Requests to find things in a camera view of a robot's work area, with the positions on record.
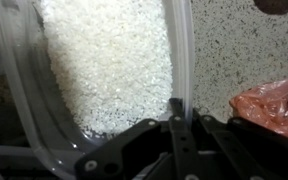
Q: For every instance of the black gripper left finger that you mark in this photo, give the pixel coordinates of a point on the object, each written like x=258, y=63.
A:
x=124, y=146

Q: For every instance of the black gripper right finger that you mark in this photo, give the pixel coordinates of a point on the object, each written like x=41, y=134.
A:
x=250, y=150

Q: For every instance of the clear rectangular plastic container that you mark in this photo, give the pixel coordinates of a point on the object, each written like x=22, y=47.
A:
x=24, y=100

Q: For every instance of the red plastic bag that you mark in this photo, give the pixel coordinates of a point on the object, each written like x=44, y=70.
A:
x=267, y=106

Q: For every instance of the white rice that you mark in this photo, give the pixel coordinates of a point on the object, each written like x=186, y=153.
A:
x=110, y=66

